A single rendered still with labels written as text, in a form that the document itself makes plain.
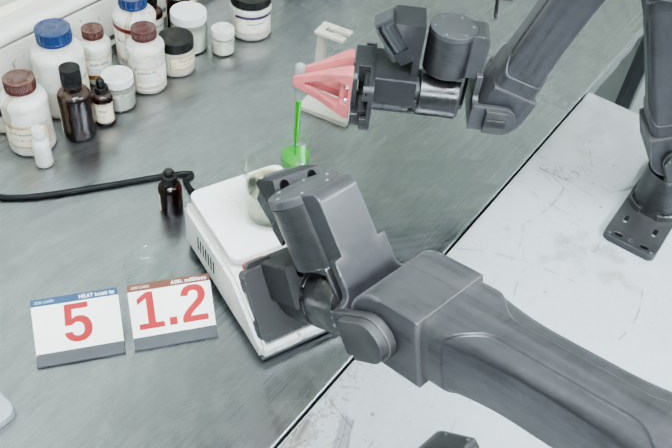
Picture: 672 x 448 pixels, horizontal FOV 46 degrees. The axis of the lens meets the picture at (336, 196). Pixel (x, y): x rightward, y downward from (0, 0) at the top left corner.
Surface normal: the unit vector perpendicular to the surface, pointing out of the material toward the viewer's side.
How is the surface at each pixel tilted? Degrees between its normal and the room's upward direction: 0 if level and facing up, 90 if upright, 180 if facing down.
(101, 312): 40
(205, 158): 0
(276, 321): 50
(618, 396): 16
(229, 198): 0
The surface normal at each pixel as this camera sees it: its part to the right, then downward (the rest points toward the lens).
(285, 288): -0.84, 0.31
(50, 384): 0.09, -0.72
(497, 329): -0.10, -0.84
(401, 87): -0.08, 0.69
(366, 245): 0.57, -0.04
